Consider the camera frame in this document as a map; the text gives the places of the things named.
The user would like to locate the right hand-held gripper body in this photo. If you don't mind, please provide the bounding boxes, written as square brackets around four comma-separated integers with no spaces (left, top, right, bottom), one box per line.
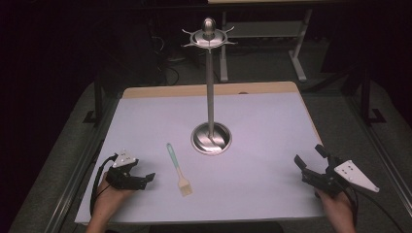
[300,154,381,199]

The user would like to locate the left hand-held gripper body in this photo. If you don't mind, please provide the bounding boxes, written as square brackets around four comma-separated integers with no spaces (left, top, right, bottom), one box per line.
[105,149,148,191]

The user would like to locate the teal handled pastry brush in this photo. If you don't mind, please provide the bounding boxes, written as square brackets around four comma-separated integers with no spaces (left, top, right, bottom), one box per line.
[166,143,193,198]

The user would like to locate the silver metal utensil rack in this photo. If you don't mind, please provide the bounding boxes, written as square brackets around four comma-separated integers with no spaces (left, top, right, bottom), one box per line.
[181,17,238,155]

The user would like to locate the person's left hand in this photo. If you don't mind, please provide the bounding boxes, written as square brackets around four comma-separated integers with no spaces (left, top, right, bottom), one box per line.
[91,172,136,224]

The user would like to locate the person's right hand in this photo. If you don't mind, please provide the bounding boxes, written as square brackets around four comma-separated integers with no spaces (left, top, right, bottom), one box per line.
[314,186,357,227]

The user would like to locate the white table mat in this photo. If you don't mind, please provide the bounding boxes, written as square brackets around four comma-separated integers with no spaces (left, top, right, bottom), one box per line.
[74,91,327,224]

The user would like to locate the black metal stand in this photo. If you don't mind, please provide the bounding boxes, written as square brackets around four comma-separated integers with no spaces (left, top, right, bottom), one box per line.
[82,81,105,126]
[358,66,388,126]

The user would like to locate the white legged background table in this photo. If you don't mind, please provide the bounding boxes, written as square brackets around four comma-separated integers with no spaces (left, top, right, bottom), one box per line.
[207,0,315,83]

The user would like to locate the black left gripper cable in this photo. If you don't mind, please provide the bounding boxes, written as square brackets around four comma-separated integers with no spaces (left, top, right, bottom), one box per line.
[89,153,119,217]

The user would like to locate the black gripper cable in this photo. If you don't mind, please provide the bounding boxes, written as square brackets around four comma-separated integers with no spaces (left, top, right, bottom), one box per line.
[89,153,119,217]
[342,184,406,233]

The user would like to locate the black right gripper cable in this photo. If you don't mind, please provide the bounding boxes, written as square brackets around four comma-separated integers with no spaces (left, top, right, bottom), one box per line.
[342,184,406,233]

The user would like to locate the grey metal frame rail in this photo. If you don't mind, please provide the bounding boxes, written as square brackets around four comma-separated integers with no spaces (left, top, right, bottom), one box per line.
[44,96,120,233]
[345,95,412,208]

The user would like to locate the black floor cables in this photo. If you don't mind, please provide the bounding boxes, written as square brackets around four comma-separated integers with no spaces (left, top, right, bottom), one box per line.
[149,30,181,86]

